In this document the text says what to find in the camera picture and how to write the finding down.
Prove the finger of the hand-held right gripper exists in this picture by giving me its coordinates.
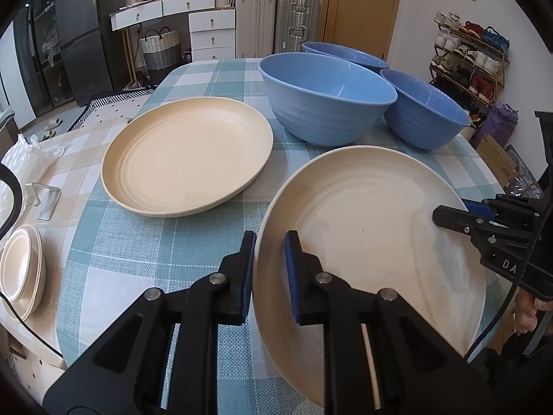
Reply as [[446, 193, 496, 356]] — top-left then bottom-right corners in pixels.
[[433, 204, 492, 238], [463, 198, 502, 222]]

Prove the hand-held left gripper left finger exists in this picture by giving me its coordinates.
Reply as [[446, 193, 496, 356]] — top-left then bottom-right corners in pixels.
[[42, 230, 258, 415]]

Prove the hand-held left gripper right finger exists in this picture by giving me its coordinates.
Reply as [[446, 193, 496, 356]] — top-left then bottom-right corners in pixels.
[[284, 230, 498, 415]]

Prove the cream round plate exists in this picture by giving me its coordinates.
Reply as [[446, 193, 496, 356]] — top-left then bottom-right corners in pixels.
[[252, 146, 489, 409], [101, 97, 274, 218]]

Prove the blue ribbed bowl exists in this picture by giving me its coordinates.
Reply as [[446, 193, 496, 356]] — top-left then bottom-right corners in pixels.
[[301, 42, 390, 73], [258, 53, 398, 147], [380, 69, 471, 151]]

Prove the person's right hand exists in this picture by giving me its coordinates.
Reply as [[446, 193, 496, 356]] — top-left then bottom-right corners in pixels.
[[513, 287, 553, 334]]

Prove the printed cardboard box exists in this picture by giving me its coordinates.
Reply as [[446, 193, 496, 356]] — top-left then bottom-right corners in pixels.
[[475, 134, 522, 187]]

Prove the teal checked tablecloth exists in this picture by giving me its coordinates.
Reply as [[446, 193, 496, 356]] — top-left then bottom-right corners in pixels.
[[56, 57, 515, 415]]

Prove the purple bag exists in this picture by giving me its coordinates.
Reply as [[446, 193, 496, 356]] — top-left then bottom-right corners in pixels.
[[472, 104, 519, 151]]

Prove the dark clothing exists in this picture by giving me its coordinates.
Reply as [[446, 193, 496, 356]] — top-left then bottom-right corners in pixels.
[[470, 329, 553, 415]]

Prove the shoe rack with shoes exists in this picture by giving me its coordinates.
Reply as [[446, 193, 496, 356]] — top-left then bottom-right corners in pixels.
[[429, 11, 511, 117]]

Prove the beige checked tablecloth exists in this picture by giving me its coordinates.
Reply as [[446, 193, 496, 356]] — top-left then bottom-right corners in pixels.
[[0, 127, 150, 355]]

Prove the black white patterned rug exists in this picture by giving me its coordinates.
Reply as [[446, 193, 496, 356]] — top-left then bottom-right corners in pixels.
[[66, 87, 157, 134]]

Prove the brown wooden door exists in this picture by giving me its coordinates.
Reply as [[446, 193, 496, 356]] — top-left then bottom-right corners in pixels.
[[322, 0, 405, 60]]

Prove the woven laundry basket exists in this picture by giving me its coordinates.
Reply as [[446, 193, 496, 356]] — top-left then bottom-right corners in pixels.
[[137, 27, 182, 72]]

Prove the pair of slippers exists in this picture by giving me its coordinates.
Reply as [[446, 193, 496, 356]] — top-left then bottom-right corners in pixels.
[[40, 117, 64, 142]]

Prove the white bubble wrap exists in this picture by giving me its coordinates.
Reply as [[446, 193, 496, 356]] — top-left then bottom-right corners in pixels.
[[0, 134, 66, 228]]

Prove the white desk with drawers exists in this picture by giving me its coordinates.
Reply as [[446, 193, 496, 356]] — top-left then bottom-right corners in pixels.
[[109, 0, 237, 63]]

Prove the silver suitcase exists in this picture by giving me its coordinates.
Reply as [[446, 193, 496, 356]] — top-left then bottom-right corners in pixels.
[[274, 0, 323, 55]]

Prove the white suitcase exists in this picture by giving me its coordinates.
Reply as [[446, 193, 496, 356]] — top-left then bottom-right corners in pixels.
[[235, 0, 277, 58]]

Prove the dark grey fridge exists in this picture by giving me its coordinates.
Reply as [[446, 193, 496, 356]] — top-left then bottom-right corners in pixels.
[[54, 0, 129, 107]]

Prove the dark glass cabinet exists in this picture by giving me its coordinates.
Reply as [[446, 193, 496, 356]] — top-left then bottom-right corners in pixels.
[[12, 0, 66, 118]]

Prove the black cable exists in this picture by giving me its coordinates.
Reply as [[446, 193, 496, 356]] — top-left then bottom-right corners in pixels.
[[0, 165, 66, 357], [464, 231, 544, 361]]

